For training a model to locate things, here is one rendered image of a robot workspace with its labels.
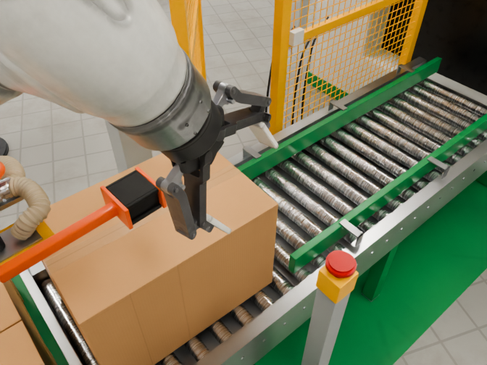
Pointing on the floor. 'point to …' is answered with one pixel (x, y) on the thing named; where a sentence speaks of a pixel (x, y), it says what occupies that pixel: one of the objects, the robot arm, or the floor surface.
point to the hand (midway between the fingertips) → (243, 182)
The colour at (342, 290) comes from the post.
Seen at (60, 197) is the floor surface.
